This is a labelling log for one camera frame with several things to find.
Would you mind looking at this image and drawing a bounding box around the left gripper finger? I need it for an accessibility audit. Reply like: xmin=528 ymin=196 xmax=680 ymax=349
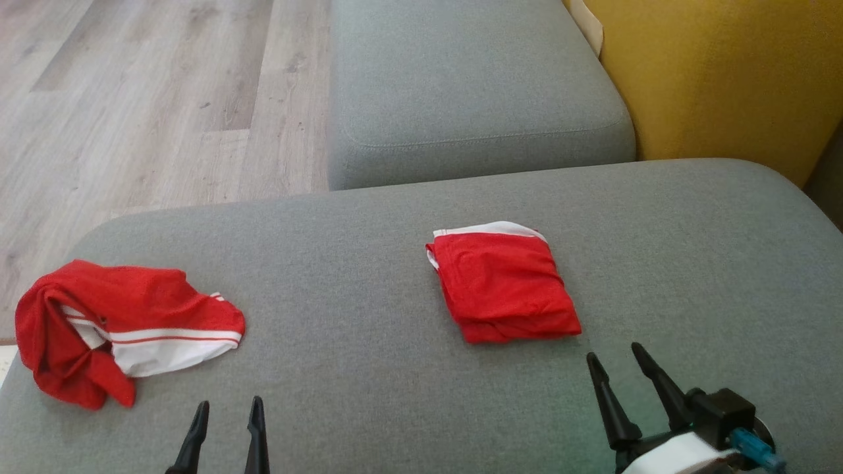
xmin=165 ymin=400 xmax=211 ymax=474
xmin=244 ymin=395 xmax=271 ymax=474

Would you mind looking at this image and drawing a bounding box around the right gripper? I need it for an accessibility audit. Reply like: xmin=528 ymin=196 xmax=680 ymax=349
xmin=585 ymin=341 xmax=740 ymax=474

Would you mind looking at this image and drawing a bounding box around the red Bulls 23 jersey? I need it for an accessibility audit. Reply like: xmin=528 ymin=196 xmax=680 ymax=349
xmin=14 ymin=259 xmax=246 ymax=411

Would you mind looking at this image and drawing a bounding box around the red shorts white stripe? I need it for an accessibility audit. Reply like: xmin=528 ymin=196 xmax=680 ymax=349
xmin=425 ymin=221 xmax=583 ymax=344

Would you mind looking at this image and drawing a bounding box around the large grey sofa cushion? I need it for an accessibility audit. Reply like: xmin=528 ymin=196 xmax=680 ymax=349
xmin=0 ymin=158 xmax=843 ymax=474

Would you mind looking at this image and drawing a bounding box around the grey sofa seat cushion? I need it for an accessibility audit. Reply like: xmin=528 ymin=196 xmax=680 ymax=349
xmin=327 ymin=0 xmax=637 ymax=192

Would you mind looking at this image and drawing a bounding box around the beige sofa label tag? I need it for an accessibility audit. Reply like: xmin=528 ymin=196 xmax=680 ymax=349
xmin=570 ymin=0 xmax=605 ymax=57

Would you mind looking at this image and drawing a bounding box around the teal right camera cable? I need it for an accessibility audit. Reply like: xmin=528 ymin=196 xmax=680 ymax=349
xmin=730 ymin=427 xmax=786 ymax=473

